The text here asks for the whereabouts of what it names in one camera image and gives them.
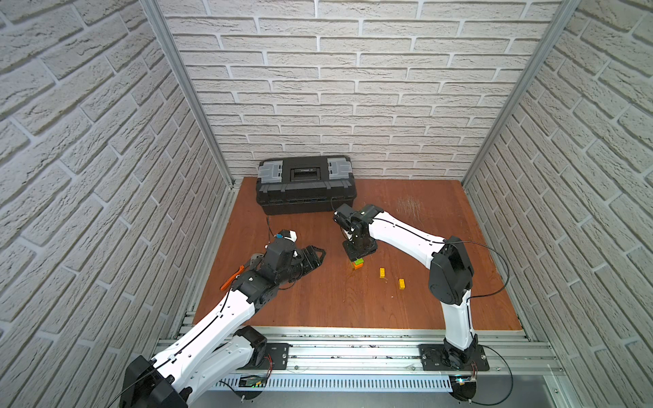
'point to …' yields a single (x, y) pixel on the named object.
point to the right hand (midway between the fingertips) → (360, 254)
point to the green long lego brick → (359, 261)
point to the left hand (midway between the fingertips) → (324, 253)
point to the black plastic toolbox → (305, 184)
